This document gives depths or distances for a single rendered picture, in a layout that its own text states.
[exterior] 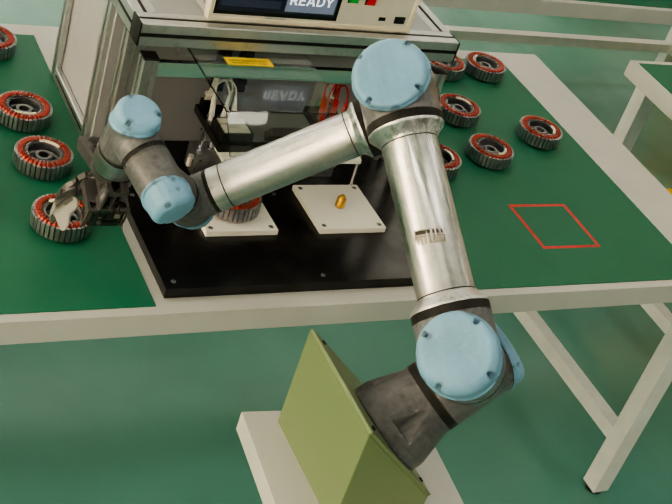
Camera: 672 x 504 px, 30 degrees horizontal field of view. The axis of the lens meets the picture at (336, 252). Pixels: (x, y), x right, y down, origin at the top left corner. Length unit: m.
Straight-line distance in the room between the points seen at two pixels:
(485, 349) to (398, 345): 1.83
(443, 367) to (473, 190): 1.15
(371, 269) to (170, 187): 0.63
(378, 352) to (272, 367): 0.34
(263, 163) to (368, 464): 0.51
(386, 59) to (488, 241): 0.91
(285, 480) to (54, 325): 0.48
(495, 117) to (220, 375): 0.96
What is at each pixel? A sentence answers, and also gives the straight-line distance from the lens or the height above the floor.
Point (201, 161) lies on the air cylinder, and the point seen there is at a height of 0.81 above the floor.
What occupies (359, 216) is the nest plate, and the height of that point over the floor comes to 0.78.
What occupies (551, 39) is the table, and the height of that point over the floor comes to 0.19.
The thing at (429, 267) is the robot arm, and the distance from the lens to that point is 1.78.
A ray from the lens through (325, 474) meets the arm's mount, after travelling 1.93.
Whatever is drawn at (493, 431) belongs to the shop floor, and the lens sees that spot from 3.42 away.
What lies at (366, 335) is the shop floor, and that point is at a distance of 3.54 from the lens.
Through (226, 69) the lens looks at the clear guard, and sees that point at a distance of 2.31.
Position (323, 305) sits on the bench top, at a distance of 2.33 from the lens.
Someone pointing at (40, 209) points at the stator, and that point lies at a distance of 2.31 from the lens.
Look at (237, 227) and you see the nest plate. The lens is 2.39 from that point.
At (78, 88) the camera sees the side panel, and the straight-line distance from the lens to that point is 2.66.
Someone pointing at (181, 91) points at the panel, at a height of 0.89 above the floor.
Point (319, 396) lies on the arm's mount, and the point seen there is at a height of 0.88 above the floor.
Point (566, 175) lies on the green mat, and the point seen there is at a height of 0.75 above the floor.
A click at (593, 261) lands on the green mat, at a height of 0.75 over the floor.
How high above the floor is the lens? 2.12
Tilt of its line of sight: 34 degrees down
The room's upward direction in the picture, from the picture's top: 19 degrees clockwise
